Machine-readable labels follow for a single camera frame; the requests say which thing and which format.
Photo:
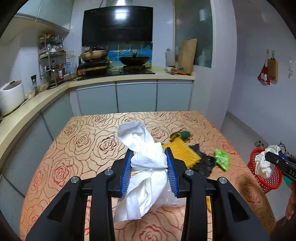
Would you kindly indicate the person's right hand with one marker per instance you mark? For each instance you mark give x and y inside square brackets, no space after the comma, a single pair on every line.
[291,202]

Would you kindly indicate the beige frying pan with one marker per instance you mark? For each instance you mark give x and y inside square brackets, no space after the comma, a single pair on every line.
[93,55]

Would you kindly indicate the green yellow scouring sponge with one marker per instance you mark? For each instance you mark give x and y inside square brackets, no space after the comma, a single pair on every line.
[183,135]

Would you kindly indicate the white rice cooker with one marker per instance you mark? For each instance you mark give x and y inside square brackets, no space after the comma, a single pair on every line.
[12,96]

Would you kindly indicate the rose patterned tablecloth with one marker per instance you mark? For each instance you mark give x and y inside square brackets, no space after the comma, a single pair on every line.
[89,144]

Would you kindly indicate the white paper towel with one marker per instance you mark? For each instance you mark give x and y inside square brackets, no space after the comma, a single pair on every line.
[149,175]

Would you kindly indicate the black range hood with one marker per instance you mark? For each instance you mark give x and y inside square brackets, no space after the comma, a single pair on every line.
[117,24]

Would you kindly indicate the black wok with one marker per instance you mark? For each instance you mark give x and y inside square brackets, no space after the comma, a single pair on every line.
[134,59]

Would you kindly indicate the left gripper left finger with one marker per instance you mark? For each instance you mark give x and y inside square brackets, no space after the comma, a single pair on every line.
[111,183]

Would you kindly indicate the metal spice rack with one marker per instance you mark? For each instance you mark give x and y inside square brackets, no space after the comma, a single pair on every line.
[52,58]

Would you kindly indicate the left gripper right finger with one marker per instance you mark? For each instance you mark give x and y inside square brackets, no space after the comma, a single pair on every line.
[186,183]

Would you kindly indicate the clear plastic bag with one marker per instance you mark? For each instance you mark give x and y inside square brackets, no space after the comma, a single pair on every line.
[167,199]

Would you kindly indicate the green snack packet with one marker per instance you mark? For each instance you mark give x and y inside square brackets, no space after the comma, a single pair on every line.
[222,159]

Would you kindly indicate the wooden cutting board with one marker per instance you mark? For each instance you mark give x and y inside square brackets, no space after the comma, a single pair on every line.
[187,56]

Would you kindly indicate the yellow bubble wrap sheet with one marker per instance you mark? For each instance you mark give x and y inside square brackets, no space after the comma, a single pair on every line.
[183,152]

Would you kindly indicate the black seasoning bottle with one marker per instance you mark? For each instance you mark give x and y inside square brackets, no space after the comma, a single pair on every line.
[34,84]

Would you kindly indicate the red hanging decoration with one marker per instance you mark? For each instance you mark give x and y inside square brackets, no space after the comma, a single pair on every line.
[263,78]

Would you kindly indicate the red plastic mesh basket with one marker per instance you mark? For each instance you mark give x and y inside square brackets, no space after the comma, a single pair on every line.
[266,183]

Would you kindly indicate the grey wall cabinets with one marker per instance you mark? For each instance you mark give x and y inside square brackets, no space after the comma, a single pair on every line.
[49,12]

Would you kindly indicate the white plastic jug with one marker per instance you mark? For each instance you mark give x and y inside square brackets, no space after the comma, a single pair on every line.
[170,58]

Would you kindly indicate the grey base cabinets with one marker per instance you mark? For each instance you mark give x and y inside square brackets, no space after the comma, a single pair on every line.
[25,151]

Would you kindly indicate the white mesh cloth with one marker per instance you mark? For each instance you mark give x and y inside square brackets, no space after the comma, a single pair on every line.
[263,167]

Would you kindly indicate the black plastic bag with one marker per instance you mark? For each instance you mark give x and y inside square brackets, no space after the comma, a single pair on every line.
[205,166]

